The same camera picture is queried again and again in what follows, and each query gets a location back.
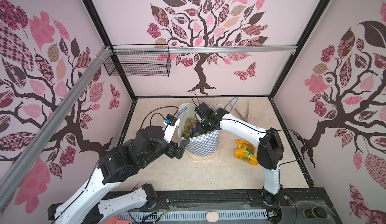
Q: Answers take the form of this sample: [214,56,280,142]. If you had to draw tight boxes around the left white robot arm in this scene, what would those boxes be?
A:
[48,126,190,224]

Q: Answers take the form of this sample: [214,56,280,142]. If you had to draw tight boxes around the black wire basket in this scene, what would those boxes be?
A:
[104,43,171,77]

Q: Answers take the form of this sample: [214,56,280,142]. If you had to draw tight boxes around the aluminium rail left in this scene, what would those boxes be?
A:
[1,46,112,208]

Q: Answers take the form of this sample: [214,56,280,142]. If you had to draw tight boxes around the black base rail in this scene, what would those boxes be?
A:
[48,188,332,216]

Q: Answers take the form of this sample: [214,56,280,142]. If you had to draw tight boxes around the red object bottom edge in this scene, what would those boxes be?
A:
[103,216,132,224]

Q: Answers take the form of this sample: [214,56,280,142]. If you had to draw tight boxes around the green snack bag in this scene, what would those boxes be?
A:
[182,118,199,139]

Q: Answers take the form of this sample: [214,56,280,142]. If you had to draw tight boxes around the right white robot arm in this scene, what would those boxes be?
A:
[195,102,284,206]

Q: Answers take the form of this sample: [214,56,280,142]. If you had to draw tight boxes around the white vented cable duct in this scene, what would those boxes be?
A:
[118,210,268,224]

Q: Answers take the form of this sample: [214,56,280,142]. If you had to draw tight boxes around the metal kitchen tongs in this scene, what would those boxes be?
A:
[234,99,250,122]

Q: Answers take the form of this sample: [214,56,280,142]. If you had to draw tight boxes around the blue checkered paper bag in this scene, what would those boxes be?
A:
[177,103,220,162]

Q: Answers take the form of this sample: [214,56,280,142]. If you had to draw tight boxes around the beige oval sticker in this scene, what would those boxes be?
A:
[206,211,220,223]

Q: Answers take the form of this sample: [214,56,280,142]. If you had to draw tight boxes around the yellow snack bag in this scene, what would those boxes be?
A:
[234,140,259,166]

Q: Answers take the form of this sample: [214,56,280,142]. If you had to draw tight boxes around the aluminium rail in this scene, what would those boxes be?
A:
[113,45,298,54]
[1,46,112,208]

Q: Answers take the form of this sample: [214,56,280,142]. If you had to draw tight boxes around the aluminium rail back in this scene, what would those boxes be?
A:
[113,45,298,54]

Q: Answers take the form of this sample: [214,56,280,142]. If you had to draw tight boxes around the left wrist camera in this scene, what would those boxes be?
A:
[163,114,180,144]

